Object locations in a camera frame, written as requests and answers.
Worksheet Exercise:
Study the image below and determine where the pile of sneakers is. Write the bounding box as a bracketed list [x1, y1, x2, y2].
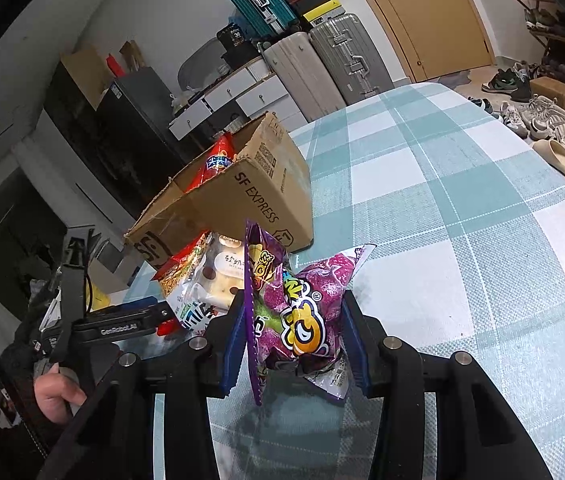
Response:
[467, 62, 565, 158]

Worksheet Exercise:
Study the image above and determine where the grey oval tray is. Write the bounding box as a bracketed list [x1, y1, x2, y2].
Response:
[177, 36, 233, 91]

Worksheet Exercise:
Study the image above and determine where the beige slipper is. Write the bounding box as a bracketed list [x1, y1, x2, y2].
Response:
[533, 139, 565, 183]

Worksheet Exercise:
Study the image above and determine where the white drawer desk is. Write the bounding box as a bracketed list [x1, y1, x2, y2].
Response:
[167, 55, 308, 141]

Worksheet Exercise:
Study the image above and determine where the brown paper bag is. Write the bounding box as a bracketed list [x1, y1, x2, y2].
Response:
[119, 40, 148, 72]

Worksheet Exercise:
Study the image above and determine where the black bag white label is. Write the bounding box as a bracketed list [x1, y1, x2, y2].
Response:
[216, 22, 260, 68]

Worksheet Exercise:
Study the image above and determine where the small brown cardboard box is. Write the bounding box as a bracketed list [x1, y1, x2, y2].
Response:
[530, 76, 565, 116]

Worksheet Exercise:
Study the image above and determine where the clear bread packet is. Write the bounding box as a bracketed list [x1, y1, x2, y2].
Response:
[182, 232, 248, 311]

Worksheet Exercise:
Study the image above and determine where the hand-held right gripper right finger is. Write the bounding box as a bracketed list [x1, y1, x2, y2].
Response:
[341, 291, 556, 480]

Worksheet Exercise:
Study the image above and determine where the beige suitcase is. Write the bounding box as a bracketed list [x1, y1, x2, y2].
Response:
[262, 31, 348, 123]

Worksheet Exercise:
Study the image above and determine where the red snack packet blue label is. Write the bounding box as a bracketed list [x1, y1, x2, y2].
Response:
[185, 132, 238, 193]

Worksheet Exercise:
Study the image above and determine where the yellow plastic bag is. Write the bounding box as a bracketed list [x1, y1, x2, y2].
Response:
[87, 280, 113, 312]

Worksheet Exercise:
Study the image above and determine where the dark tall cabinet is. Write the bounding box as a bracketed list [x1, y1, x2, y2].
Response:
[42, 60, 128, 221]

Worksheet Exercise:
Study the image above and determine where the wooden shoe rack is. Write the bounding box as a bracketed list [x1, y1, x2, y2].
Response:
[487, 0, 565, 126]

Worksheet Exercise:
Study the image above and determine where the purple candy packet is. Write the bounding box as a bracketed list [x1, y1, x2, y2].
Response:
[243, 219, 378, 406]

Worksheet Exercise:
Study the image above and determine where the large plain cardboard box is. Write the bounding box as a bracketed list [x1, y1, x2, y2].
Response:
[60, 45, 113, 111]

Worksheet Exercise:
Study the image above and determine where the red bag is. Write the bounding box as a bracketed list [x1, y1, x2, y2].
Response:
[104, 52, 128, 78]

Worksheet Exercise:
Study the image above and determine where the silver suitcase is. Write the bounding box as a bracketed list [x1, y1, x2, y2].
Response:
[309, 12, 396, 106]

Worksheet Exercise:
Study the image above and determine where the wooden door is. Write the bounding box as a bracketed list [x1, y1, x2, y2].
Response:
[337, 0, 496, 83]

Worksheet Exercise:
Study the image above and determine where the black cabinet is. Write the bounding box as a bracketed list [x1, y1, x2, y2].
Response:
[95, 65, 198, 201]

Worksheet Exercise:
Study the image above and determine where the person's left hand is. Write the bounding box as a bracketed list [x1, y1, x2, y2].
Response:
[33, 365, 87, 426]

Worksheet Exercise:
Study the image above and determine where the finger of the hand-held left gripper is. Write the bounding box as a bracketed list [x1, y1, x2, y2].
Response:
[121, 296, 159, 312]
[87, 301, 177, 333]

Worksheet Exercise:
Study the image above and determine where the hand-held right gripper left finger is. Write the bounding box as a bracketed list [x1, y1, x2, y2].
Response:
[37, 290, 250, 480]

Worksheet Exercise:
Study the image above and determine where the orange red noodle snack packet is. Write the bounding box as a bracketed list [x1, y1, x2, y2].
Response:
[155, 232, 218, 336]

